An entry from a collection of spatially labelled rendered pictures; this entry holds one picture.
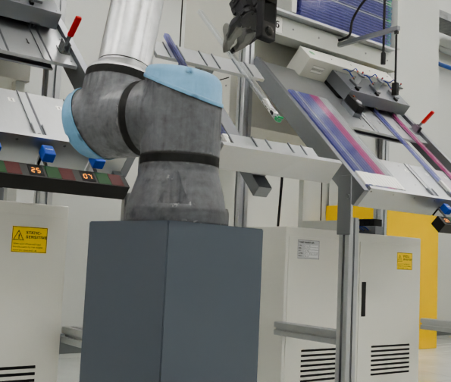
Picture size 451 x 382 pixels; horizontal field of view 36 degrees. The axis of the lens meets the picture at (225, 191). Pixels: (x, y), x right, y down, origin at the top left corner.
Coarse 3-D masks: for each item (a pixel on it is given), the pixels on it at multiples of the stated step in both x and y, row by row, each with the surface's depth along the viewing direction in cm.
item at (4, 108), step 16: (0, 96) 147; (16, 96) 150; (32, 96) 153; (0, 112) 142; (16, 112) 145; (32, 112) 148; (48, 112) 151; (16, 128) 140; (32, 128) 142; (48, 128) 146
